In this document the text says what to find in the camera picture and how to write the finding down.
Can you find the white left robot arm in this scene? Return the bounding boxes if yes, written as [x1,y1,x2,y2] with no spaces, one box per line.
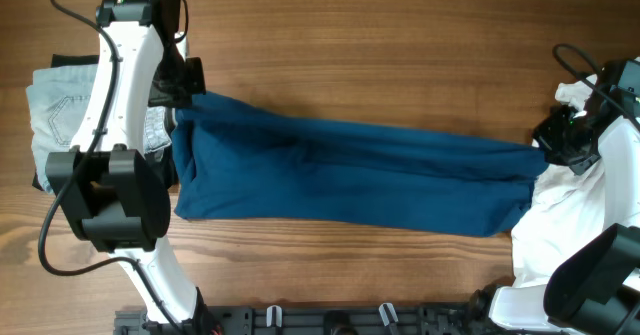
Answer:
[38,0,214,334]

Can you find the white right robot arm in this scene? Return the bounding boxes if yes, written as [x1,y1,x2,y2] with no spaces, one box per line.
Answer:
[487,59,639,335]

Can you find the light blue folded jeans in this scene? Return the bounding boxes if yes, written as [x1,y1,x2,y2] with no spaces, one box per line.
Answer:
[25,63,174,195]

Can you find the blue t-shirt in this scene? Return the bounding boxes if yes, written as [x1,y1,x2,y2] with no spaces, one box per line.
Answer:
[172,93,547,237]

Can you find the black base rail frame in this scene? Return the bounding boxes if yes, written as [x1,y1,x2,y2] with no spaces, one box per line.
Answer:
[113,302,501,335]

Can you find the white crumpled garment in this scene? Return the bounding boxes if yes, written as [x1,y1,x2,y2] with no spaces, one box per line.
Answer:
[509,57,640,289]

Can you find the black folded garment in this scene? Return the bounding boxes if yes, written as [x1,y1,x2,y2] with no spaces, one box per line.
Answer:
[32,53,181,192]

